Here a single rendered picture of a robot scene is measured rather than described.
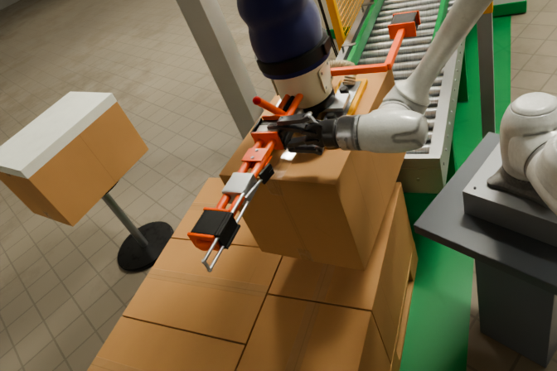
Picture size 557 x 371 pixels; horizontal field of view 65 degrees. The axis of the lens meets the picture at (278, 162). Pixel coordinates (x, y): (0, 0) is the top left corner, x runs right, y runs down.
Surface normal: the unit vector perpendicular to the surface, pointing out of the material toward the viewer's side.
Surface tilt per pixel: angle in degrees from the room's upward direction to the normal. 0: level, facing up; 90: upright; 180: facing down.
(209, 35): 90
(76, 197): 90
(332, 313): 0
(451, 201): 0
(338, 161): 0
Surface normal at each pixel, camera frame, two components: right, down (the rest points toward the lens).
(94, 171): 0.82, 0.11
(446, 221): -0.32, -0.73
